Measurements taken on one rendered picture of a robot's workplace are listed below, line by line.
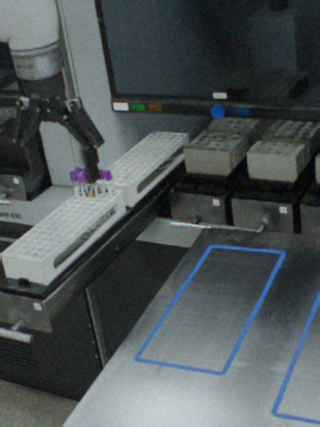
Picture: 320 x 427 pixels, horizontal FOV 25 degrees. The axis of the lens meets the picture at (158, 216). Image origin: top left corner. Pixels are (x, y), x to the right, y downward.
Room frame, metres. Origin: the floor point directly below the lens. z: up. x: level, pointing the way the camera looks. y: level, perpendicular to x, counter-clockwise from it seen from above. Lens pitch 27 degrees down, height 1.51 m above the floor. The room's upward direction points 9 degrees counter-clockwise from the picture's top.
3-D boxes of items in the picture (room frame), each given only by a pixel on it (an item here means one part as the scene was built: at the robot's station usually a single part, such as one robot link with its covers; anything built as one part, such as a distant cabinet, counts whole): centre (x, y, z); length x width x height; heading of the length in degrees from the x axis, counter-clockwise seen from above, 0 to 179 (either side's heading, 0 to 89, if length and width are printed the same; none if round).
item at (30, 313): (1.41, 0.11, 0.78); 0.73 x 0.14 x 0.09; 148
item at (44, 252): (1.30, 0.18, 0.83); 0.30 x 0.10 x 0.06; 148
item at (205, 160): (1.51, -0.13, 0.85); 0.12 x 0.02 x 0.06; 58
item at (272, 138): (1.51, -0.31, 0.85); 0.12 x 0.02 x 0.06; 58
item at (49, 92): (1.32, 0.17, 1.11); 0.08 x 0.07 x 0.09; 58
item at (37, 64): (1.32, 0.17, 1.18); 0.09 x 0.09 x 0.06
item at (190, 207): (1.71, -0.26, 0.78); 0.73 x 0.14 x 0.09; 148
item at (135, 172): (1.56, 0.02, 0.83); 0.30 x 0.10 x 0.06; 148
